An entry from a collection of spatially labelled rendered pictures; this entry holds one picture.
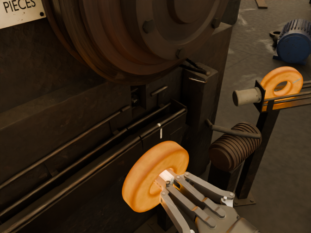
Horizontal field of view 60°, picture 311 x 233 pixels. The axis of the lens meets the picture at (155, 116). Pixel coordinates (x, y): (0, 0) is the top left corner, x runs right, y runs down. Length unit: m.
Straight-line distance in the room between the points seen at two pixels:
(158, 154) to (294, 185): 1.32
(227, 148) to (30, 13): 0.77
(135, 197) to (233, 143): 0.64
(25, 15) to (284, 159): 1.61
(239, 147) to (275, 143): 0.89
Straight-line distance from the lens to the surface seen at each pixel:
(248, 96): 1.05
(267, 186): 1.68
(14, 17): 0.63
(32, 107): 0.70
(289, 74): 1.08
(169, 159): 0.50
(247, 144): 1.11
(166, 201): 0.49
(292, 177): 1.77
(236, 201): 1.54
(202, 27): 0.65
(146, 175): 0.48
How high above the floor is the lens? 1.26
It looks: 40 degrees down
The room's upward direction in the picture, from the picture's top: straight up
